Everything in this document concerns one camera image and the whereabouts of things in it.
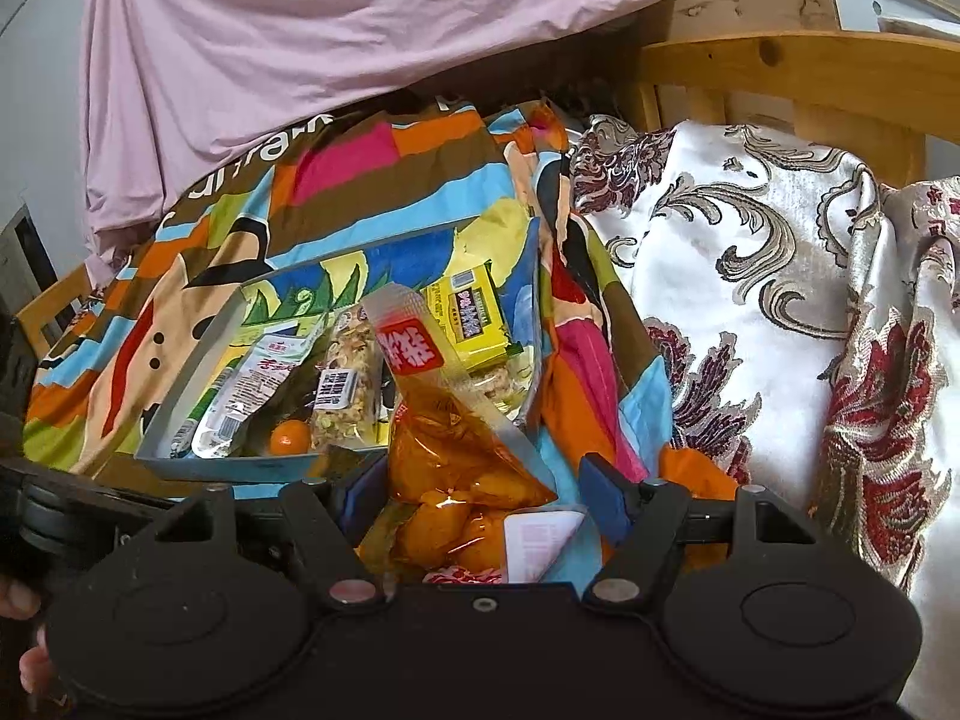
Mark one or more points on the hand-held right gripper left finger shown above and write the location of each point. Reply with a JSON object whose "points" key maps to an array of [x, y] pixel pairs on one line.
{"points": [[360, 499]]}

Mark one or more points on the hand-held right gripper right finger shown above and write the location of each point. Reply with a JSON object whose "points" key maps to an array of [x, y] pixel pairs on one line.
{"points": [[604, 499]]}

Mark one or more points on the tangerine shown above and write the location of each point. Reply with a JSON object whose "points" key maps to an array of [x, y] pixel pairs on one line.
{"points": [[289, 436]]}

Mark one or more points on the red orange snack packet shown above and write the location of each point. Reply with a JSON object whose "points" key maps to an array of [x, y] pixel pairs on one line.
{"points": [[450, 457]]}

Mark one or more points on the clear granola bar packet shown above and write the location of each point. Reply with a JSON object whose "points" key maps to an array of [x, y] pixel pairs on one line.
{"points": [[341, 390]]}

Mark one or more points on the golden rice crisp packet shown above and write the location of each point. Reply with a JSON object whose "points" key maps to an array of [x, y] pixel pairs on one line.
{"points": [[502, 386]]}

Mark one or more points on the white snack packet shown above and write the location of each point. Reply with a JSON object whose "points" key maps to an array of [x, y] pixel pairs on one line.
{"points": [[247, 390]]}

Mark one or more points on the green tube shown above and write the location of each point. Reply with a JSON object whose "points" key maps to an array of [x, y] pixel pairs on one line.
{"points": [[196, 409]]}

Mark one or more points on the yellow snack packet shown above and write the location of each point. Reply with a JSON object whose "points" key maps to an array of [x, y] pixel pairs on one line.
{"points": [[469, 315]]}

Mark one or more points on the person's left hand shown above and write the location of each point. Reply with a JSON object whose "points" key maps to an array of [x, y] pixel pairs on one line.
{"points": [[16, 600]]}

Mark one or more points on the grey door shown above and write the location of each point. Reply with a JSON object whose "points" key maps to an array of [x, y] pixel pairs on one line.
{"points": [[26, 255]]}

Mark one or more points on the floral satin quilt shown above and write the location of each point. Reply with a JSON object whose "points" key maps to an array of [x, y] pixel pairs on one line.
{"points": [[750, 277]]}

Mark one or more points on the cartoon printed blanket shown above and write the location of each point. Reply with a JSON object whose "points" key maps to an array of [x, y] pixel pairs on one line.
{"points": [[225, 255]]}

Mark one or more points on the pink bed sheet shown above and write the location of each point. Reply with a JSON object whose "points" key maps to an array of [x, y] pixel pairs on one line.
{"points": [[337, 30]]}

